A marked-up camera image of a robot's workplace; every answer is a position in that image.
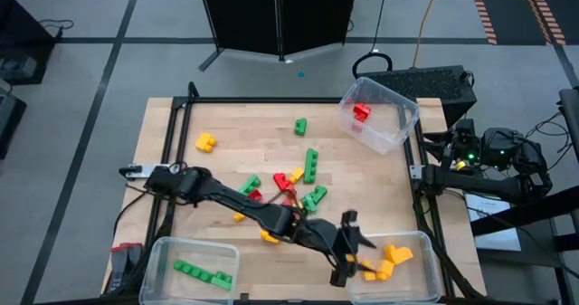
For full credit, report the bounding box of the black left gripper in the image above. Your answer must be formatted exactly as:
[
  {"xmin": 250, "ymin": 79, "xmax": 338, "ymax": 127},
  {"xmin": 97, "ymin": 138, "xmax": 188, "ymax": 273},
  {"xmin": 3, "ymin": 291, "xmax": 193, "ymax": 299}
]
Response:
[{"xmin": 293, "ymin": 209, "xmax": 376, "ymax": 288}]

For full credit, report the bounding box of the black metal stand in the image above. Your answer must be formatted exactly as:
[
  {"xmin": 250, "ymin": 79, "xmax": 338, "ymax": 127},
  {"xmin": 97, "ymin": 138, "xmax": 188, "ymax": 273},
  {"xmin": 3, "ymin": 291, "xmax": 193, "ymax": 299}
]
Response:
[{"xmin": 470, "ymin": 87, "xmax": 579, "ymax": 305}]

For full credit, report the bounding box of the black cabinet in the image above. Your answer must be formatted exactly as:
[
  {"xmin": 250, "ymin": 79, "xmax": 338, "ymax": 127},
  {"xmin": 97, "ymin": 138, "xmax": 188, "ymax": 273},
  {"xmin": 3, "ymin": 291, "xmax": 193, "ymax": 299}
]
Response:
[{"xmin": 0, "ymin": 0, "xmax": 58, "ymax": 87}]

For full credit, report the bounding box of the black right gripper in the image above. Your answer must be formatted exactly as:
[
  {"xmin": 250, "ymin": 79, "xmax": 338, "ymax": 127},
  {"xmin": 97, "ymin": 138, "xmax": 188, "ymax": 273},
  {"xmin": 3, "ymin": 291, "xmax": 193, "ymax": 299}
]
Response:
[{"xmin": 423, "ymin": 130, "xmax": 483, "ymax": 166}]

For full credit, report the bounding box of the black folding screen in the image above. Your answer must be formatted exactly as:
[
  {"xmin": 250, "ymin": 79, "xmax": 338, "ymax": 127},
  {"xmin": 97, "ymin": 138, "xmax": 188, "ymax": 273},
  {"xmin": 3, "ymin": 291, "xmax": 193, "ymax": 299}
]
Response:
[{"xmin": 196, "ymin": 0, "xmax": 361, "ymax": 73}]

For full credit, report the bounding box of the yellow cable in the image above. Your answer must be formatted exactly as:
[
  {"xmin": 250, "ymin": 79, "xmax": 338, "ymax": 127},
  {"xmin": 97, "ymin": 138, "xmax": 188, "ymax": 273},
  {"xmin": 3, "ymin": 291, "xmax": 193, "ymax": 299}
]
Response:
[{"xmin": 412, "ymin": 0, "xmax": 443, "ymax": 70}]

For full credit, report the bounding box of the white paper sheet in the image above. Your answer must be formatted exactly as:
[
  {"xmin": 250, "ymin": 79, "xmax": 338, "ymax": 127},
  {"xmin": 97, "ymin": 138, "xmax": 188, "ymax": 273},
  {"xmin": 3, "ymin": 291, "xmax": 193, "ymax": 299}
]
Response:
[{"xmin": 464, "ymin": 194, "xmax": 522, "ymax": 253}]

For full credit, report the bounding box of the large yellow toy block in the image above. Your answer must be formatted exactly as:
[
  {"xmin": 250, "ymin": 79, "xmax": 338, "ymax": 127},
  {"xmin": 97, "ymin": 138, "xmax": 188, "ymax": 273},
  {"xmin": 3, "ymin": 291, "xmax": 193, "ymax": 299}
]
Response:
[{"xmin": 375, "ymin": 259, "xmax": 396, "ymax": 282}]

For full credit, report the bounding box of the black computer case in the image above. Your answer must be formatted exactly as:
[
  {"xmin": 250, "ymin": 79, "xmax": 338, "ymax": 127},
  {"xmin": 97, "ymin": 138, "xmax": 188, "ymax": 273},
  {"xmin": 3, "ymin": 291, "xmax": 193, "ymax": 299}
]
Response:
[{"xmin": 356, "ymin": 64, "xmax": 479, "ymax": 129}]

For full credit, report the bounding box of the long green toy block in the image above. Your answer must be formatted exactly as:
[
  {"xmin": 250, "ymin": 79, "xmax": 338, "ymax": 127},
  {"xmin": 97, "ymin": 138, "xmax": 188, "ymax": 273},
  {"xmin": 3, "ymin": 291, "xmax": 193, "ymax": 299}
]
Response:
[
  {"xmin": 173, "ymin": 259, "xmax": 214, "ymax": 284},
  {"xmin": 303, "ymin": 148, "xmax": 319, "ymax": 185},
  {"xmin": 238, "ymin": 174, "xmax": 262, "ymax": 196}
]

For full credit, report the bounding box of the black cable bundle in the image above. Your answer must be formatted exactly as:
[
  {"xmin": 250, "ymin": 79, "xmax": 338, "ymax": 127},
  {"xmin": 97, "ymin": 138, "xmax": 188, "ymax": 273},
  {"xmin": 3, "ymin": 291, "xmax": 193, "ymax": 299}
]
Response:
[{"xmin": 527, "ymin": 110, "xmax": 574, "ymax": 182}]

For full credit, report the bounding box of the clear plastic container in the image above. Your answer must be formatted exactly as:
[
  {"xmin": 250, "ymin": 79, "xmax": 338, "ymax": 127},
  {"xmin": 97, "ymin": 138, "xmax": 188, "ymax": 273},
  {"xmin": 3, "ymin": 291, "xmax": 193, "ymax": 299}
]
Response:
[
  {"xmin": 337, "ymin": 76, "xmax": 421, "ymax": 156},
  {"xmin": 138, "ymin": 235, "xmax": 241, "ymax": 305},
  {"xmin": 342, "ymin": 230, "xmax": 443, "ymax": 305}
]

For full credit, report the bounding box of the red and grey clamp tool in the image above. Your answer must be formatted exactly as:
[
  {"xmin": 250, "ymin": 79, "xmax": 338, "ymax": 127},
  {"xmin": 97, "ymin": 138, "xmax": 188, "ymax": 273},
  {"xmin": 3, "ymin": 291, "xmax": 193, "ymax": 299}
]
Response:
[{"xmin": 110, "ymin": 242, "xmax": 144, "ymax": 292}]

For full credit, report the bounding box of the black mat with orange stripes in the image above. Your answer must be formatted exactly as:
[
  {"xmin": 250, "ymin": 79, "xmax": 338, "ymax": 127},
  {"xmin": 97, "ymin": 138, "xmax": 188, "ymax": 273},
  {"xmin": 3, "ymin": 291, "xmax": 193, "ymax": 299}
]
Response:
[{"xmin": 468, "ymin": 0, "xmax": 579, "ymax": 47}]

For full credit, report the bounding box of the black floor cable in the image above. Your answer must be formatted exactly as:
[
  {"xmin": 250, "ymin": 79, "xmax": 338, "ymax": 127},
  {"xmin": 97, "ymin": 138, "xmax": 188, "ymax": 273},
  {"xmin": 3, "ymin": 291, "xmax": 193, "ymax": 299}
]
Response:
[{"xmin": 38, "ymin": 18, "xmax": 76, "ymax": 39}]

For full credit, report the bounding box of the black hanging cable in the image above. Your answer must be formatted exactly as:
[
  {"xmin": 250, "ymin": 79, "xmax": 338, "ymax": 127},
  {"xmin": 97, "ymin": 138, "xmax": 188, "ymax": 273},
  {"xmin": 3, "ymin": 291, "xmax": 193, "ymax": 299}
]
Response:
[{"xmin": 370, "ymin": 0, "xmax": 390, "ymax": 53}]

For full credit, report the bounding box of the yellow sloped toy block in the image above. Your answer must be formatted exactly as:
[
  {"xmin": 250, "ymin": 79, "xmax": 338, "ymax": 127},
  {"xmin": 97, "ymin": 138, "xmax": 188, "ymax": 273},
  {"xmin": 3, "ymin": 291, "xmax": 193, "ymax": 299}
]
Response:
[{"xmin": 383, "ymin": 243, "xmax": 414, "ymax": 266}]

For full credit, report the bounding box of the dark equipment box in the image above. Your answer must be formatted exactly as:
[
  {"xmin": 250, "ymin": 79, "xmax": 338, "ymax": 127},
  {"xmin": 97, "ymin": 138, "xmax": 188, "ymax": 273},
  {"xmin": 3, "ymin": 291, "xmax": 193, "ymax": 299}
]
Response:
[{"xmin": 0, "ymin": 87, "xmax": 28, "ymax": 161}]

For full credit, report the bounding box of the black cable loop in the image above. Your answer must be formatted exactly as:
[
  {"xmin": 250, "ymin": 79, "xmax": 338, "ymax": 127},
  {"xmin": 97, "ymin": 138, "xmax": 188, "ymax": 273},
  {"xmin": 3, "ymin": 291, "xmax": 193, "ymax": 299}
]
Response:
[{"xmin": 351, "ymin": 51, "xmax": 394, "ymax": 79}]

